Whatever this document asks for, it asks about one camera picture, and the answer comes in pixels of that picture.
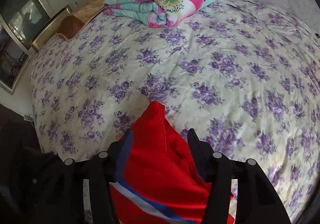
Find red track pants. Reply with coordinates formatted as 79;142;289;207
109;101;235;224

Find purple floral bed quilt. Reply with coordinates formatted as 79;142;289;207
30;0;319;222

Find brown patterned pillow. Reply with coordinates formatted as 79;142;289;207
56;0;105;41

